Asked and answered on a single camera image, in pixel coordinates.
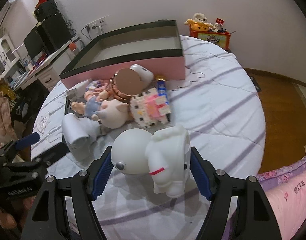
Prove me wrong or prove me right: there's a white astronaut figurine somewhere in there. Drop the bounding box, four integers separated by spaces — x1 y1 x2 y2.
111 125 190 198

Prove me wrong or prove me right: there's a white curved device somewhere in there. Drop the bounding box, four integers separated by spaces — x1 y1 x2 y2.
62 113 100 161

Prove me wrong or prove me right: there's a pink pig doll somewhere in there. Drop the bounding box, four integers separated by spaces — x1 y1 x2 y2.
71 90 133 129

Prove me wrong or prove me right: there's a white pink block toy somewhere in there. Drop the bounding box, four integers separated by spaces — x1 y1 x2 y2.
130 88 171 128

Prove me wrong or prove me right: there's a copper round tin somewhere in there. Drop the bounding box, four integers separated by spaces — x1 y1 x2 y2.
110 68 144 100

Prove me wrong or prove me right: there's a blue gold rectangular box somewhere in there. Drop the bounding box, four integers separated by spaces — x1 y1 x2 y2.
155 75 169 104

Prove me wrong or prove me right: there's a white earbuds case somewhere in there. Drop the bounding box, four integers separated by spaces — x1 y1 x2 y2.
130 64 154 89

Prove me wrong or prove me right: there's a pink jacket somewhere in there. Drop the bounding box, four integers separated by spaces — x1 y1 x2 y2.
0 78 18 141

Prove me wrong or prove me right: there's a striped white tablecloth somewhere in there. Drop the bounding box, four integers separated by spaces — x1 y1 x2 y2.
30 35 267 240

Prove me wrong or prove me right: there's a pink floral bedding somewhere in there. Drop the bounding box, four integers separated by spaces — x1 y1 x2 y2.
222 152 306 240

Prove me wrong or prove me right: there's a white desk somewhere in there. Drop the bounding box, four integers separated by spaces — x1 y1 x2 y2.
13 36 79 92

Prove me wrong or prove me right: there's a white glass cabinet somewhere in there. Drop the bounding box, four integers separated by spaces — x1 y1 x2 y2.
0 34 20 77

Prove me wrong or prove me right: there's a clear bottle orange cap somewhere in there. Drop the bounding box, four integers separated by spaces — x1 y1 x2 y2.
69 42 77 53

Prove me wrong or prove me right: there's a pink black storage tray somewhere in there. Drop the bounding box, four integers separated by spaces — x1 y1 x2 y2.
59 20 186 88

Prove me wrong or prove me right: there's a red toy box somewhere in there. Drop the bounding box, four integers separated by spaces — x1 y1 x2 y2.
189 28 231 50

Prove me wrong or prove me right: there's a black monitor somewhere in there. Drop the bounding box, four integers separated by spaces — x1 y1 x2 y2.
24 26 45 60

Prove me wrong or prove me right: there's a black computer tower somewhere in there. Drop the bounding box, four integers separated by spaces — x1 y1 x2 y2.
37 13 72 54

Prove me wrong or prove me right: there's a yellow plush toy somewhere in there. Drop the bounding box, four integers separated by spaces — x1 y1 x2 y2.
184 12 218 32

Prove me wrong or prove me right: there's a black speaker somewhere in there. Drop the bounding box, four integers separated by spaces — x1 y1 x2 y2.
34 0 58 22

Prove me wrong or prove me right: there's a wall power socket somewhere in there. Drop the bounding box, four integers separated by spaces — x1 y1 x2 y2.
85 17 106 30

